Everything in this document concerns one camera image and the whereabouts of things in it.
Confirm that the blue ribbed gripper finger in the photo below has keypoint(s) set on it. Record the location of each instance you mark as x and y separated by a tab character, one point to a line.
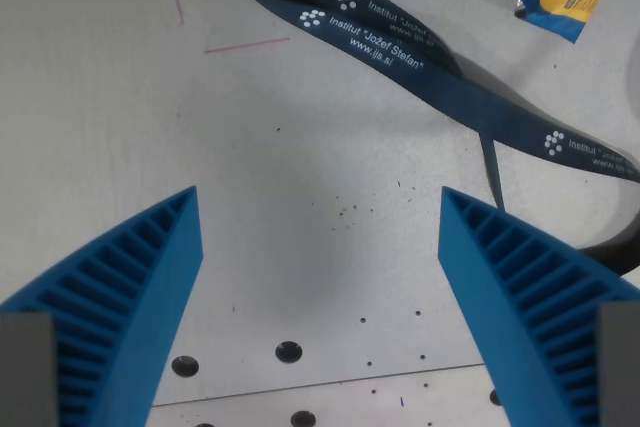
495	297
150	297

